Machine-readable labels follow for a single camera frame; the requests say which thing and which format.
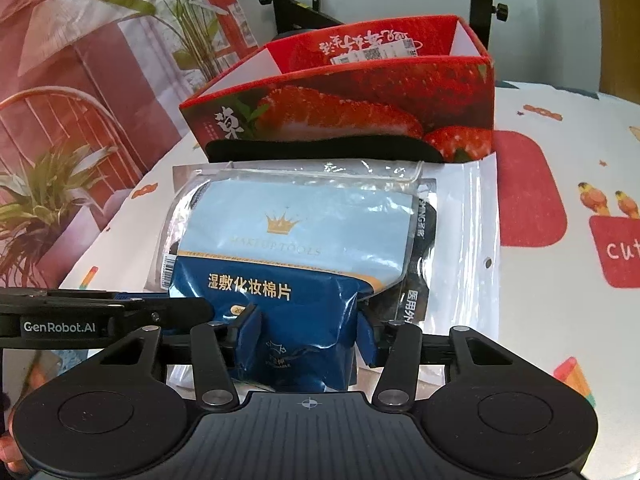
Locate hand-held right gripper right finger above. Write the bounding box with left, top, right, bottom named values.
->
left=357, top=310, right=521, bottom=407

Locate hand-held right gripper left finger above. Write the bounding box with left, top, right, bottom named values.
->
left=87, top=309, right=267, bottom=408

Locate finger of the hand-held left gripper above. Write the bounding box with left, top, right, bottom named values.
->
left=122, top=298, right=215, bottom=333
left=0, top=287, right=146, bottom=307

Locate blue cotton pad packet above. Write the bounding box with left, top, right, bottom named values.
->
left=167, top=180, right=417, bottom=395

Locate large clear plastic bag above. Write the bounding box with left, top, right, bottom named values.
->
left=145, top=152, right=502, bottom=396

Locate black fabric band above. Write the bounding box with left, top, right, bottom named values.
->
left=206, top=135, right=445, bottom=164

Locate red strawberry print box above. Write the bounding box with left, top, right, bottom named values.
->
left=179, top=14, right=496, bottom=165

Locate person's left hand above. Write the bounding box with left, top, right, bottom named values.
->
left=0, top=407, right=28, bottom=477

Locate printed backdrop cloth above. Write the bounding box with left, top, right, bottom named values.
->
left=0, top=0, right=281, bottom=291

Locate black exercise bike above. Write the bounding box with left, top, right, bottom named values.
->
left=257, top=0, right=543, bottom=50

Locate wooden door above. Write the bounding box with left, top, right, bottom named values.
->
left=595, top=0, right=640, bottom=106

